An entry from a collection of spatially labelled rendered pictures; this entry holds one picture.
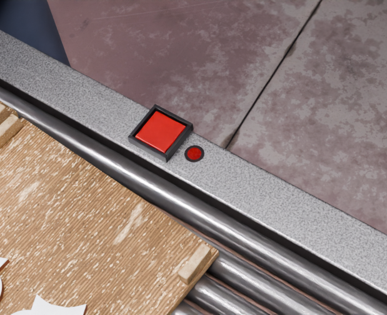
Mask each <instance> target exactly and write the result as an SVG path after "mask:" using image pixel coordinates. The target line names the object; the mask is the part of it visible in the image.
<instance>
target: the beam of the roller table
mask: <svg viewBox="0 0 387 315"><path fill-rule="evenodd" d="M0 86H1V87H2V88H4V89H6V90H8V91H9V92H11V93H13V94H15V95H16V96H18V97H20V98H22V99H23V100H25V101H27V102H29V103H31V104H32V105H34V106H36V107H37V108H39V109H41V110H43V111H45V112H46V113H48V114H50V115H52V116H54V117H55V118H57V119H59V120H61V121H62V122H64V123H66V124H68V125H70V126H71V127H73V128H75V129H77V130H78V131H80V132H82V133H84V134H85V135H87V136H89V137H91V138H93V139H94V140H96V141H98V142H99V143H101V144H103V145H105V146H107V147H108V148H110V149H112V150H113V151H116V152H117V153H119V154H121V155H123V156H124V157H126V158H128V159H130V160H132V161H133V162H135V163H137V164H138V165H140V166H142V167H144V168H146V169H147V170H149V171H151V172H152V173H155V174H157V175H158V176H160V177H162V178H163V179H165V180H167V181H169V182H171V183H172V184H174V185H176V186H177V187H179V188H181V189H183V190H185V191H186V192H188V193H190V194H192V195H193V196H195V197H197V198H199V199H200V200H202V201H204V202H206V203H208V204H209V205H211V206H213V207H215V208H216V209H219V210H220V211H222V212H224V213H225V214H227V215H229V216H231V217H232V218H234V219H236V220H238V221H239V222H241V223H243V224H245V225H247V226H248V227H250V228H252V229H254V230H255V231H257V232H259V233H261V234H262V235H264V236H266V237H268V238H270V239H272V240H273V241H275V242H277V243H278V244H280V245H282V246H284V247H286V248H287V249H289V250H291V251H292V252H294V253H296V254H298V255H300V256H301V257H303V258H305V259H307V260H309V261H311V262H312V263H314V264H315V265H317V266H319V267H321V268H323V269H325V270H326V271H328V272H330V273H331V274H334V275H335V276H337V277H339V278H340V279H342V280H344V281H346V282H347V283H350V284H351V285H353V286H354V287H356V288H358V289H360V290H362V291H364V292H365V293H367V294H369V295H370V296H373V297H374V298H376V299H378V300H379V301H381V302H383V303H385V304H387V234H385V233H383V232H381V231H379V230H377V229H375V228H374V227H372V226H370V225H368V224H366V223H364V222H363V221H360V220H359V219H356V218H355V217H353V216H351V215H349V214H347V213H345V212H343V211H342V210H340V209H338V208H336V207H334V206H332V205H330V204H328V203H326V202H324V201H322V200H321V199H319V198H317V197H315V196H313V195H311V194H310V193H308V192H306V191H304V190H302V189H300V188H298V187H296V186H294V185H292V184H290V183H289V182H287V181H285V180H283V179H281V178H279V177H277V176H275V175H274V174H271V173H270V172H268V171H266V170H264V169H262V168H260V167H258V166H257V165H255V164H253V163H251V162H249V161H247V160H245V159H243V158H241V157H239V156H237V155H236V154H234V153H232V152H230V151H228V150H226V149H225V148H223V147H221V146H218V145H217V144H215V143H213V142H211V141H209V140H207V139H205V138H204V137H202V136H200V135H198V134H196V133H194V132H192V131H191V133H190V135H189V136H188V137H187V138H186V140H185V141H184V142H183V143H182V145H181V146H180V147H179V148H178V150H177V151H176V152H175V153H174V155H173V156H172V157H171V159H170V160H169V161H168V162H167V163H165V162H164V161H162V160H160V159H158V158H156V157H154V156H153V155H151V154H149V153H147V152H146V151H143V150H142V149H140V148H138V147H136V146H135V145H133V144H131V143H130V142H129V141H128V136H129V135H130V134H131V132H132V131H133V130H134V128H135V127H136V126H137V125H138V124H139V123H140V121H141V120H142V119H143V117H145V115H146V114H147V113H148V112H149V110H150V109H149V108H147V107H145V106H143V105H141V104H140V103H138V102H136V101H133V100H132V99H130V98H128V97H126V96H124V95H122V94H120V93H119V92H117V91H115V90H113V89H111V88H109V87H107V86H105V85H103V84H101V83H100V82H98V81H96V80H94V79H92V78H90V77H88V76H87V75H85V74H83V73H81V72H79V71H77V70H75V69H73V68H71V67H69V66H67V65H66V64H64V63H62V62H60V61H58V60H56V59H54V58H53V57H51V56H48V55H47V54H45V53H43V52H41V51H39V50H37V49H35V48H34V47H32V46H30V45H28V44H26V43H24V42H22V41H20V40H18V39H16V38H15V37H12V36H11V35H9V34H7V33H5V32H3V31H1V30H0ZM193 145H197V146H200V147H202V148H203V150H204V157H203V158H202V160H200V161H198V162H189V161H188V160H187V159H186V158H185V156H184V152H185V150H186V149H187V148H188V147H190V146H193Z"/></svg>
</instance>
